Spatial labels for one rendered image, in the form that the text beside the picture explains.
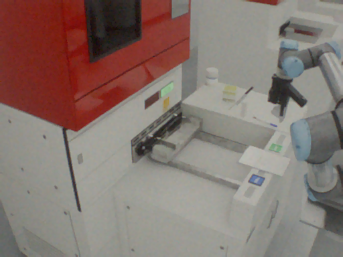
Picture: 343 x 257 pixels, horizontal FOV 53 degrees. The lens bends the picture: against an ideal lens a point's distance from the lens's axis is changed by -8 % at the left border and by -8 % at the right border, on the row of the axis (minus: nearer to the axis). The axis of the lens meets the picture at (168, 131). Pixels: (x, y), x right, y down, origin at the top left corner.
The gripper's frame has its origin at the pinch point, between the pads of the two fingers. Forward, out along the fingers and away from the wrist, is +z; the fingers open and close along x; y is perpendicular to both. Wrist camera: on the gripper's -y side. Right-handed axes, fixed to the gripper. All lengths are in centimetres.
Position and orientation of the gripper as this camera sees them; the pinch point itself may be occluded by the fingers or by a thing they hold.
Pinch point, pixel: (282, 120)
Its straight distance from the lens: 160.6
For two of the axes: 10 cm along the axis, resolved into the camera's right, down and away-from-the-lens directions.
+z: 0.0, 8.4, 5.4
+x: -5.2, 4.6, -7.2
